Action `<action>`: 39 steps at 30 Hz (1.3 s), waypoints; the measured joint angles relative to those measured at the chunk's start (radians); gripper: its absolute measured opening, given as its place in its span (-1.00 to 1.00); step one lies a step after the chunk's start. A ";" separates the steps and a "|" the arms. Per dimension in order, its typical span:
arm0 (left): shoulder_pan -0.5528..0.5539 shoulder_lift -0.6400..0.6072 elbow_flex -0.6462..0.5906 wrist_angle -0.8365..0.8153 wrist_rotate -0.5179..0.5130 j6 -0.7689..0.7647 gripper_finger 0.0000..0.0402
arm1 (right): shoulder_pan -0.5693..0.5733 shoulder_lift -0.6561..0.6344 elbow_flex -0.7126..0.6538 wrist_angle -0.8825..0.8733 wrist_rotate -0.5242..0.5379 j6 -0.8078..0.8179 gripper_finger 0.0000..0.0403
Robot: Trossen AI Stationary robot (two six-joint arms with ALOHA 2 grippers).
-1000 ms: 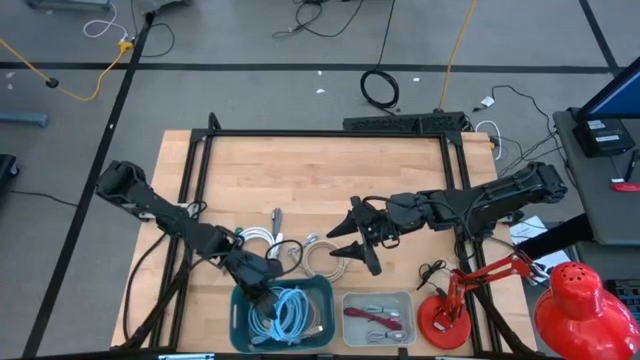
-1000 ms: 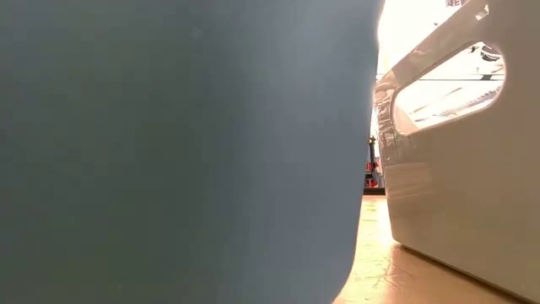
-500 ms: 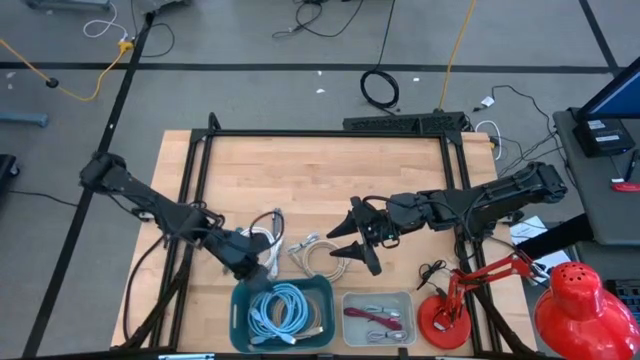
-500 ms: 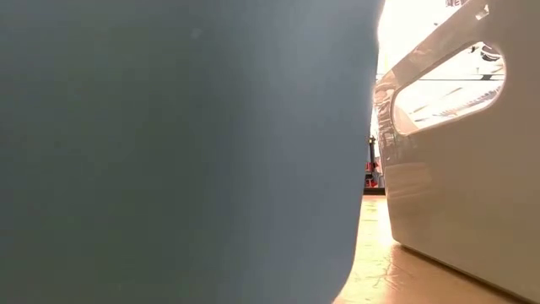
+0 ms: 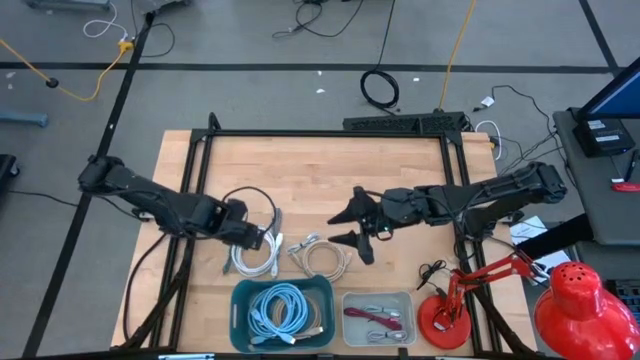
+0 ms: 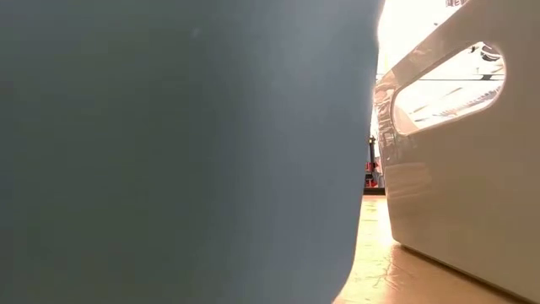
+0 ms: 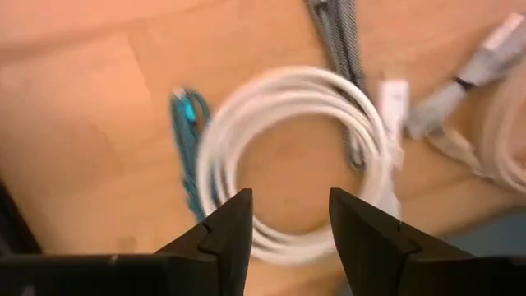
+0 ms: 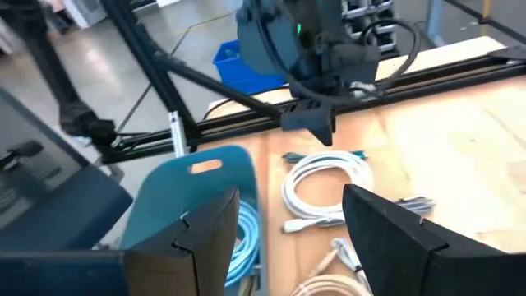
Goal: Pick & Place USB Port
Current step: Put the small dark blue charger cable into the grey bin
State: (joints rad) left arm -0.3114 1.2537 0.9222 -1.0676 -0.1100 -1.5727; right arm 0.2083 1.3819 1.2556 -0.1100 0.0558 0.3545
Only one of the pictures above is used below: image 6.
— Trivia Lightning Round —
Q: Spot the black stand with red parts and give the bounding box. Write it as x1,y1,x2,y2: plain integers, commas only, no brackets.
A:
364,134,386,189

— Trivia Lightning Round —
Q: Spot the teal plastic bin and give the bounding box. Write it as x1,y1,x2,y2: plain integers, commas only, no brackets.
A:
0,0,386,304

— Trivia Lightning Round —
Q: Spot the light grey plastic bin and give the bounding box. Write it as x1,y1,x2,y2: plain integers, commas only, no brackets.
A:
372,0,540,303

